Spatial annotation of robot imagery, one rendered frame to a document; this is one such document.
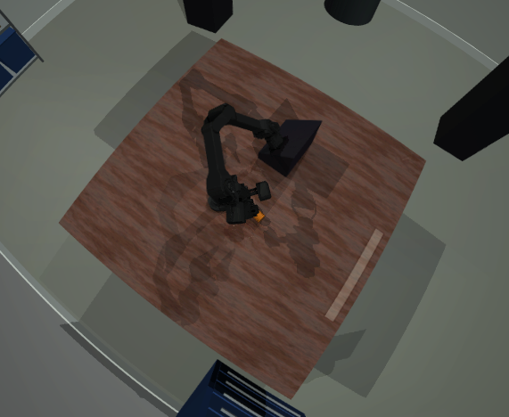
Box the orange cylindrical knob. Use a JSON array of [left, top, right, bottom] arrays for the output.
[[253, 210, 265, 222]]

